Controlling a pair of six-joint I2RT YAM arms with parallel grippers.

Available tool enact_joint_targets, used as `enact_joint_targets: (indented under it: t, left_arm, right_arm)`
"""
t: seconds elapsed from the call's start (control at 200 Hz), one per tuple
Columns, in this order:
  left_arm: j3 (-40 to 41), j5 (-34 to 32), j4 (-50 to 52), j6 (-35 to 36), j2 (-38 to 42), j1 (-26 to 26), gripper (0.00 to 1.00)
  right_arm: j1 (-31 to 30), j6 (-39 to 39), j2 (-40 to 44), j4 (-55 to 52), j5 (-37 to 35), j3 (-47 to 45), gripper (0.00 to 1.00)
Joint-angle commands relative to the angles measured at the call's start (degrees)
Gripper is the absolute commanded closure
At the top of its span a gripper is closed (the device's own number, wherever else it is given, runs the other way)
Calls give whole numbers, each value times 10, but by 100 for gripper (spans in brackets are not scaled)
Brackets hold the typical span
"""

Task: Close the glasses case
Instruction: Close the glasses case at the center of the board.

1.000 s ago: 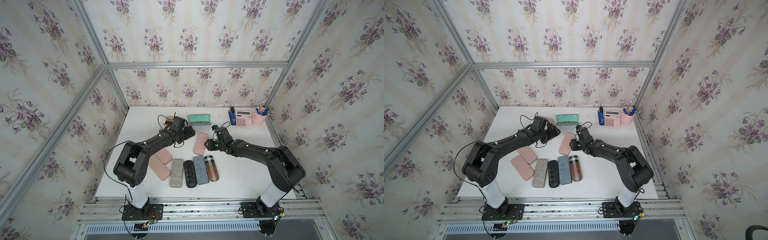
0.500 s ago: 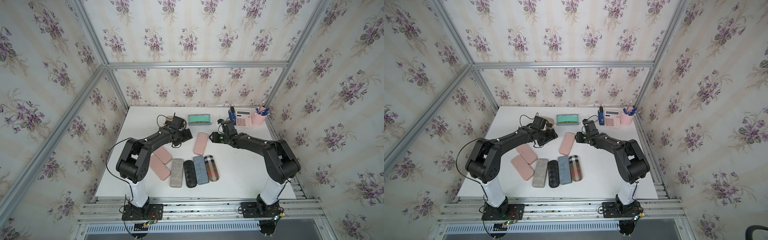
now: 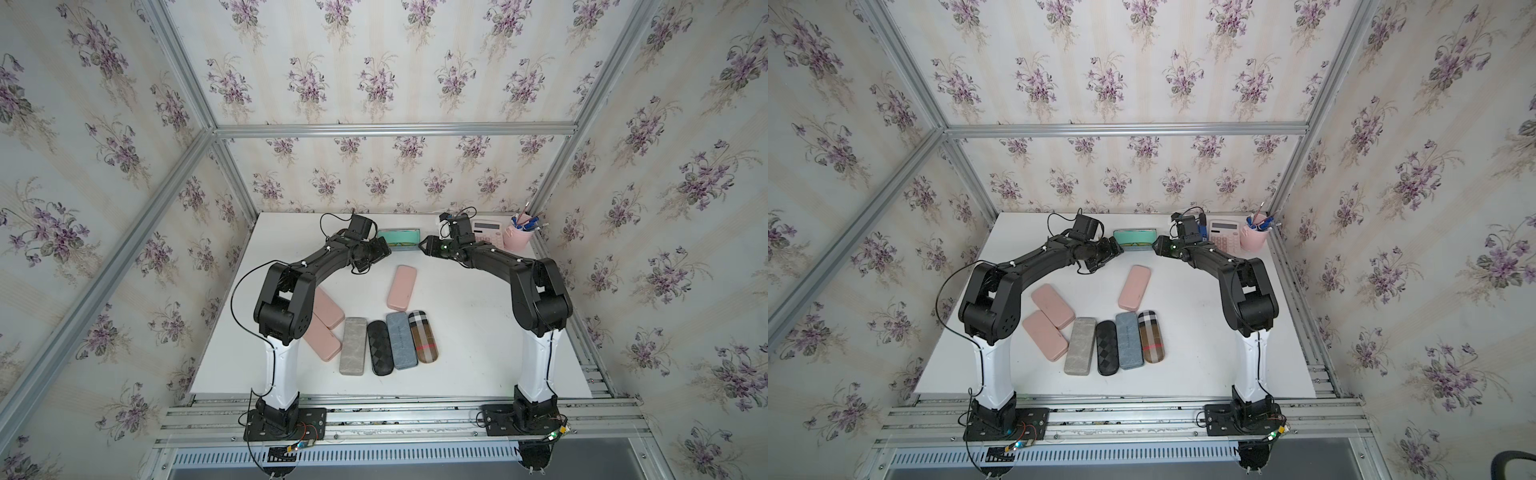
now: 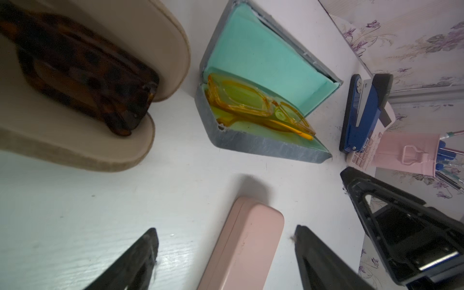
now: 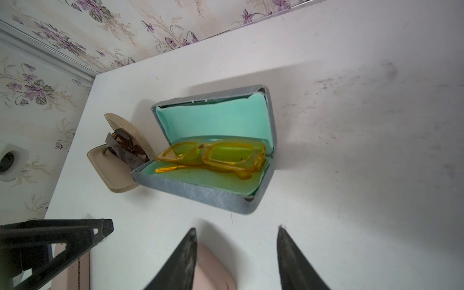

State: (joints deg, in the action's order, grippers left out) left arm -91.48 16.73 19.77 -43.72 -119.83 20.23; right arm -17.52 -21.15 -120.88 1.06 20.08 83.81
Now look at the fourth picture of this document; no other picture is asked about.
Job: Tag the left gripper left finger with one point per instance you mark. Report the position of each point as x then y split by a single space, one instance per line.
134 268

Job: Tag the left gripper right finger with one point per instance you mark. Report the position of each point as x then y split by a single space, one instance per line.
320 268

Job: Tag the grey teal-lined glasses case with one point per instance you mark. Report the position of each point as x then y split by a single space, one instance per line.
250 44

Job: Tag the brown tortoise glasses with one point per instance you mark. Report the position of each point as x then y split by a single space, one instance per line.
77 67

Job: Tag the pink calculator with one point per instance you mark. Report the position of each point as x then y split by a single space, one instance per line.
363 160

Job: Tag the yellow transparent glasses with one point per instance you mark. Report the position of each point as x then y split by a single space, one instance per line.
242 100

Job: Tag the blue black stapler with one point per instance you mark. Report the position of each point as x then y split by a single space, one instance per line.
366 99

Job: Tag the pink case white sunglasses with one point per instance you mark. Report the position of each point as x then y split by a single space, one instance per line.
245 249

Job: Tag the pink pen cup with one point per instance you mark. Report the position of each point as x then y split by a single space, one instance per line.
408 152

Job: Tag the beige case brown glasses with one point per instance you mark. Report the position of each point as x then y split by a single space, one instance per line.
36 126

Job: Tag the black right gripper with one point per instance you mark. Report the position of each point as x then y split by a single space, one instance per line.
425 248

